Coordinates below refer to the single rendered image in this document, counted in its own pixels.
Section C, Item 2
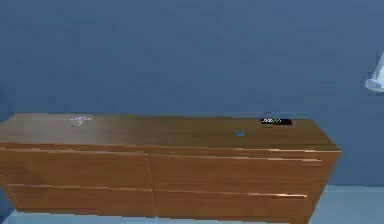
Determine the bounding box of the small pale lilac object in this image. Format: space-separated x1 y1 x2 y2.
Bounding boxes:
69 115 93 127

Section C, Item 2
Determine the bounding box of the black remote control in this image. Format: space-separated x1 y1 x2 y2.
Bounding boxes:
260 117 293 127

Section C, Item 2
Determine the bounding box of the pale blue lamp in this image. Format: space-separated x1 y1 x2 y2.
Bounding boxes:
364 49 384 94

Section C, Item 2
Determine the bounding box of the brown wooden chest of drawers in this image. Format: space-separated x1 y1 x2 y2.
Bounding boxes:
0 112 343 224

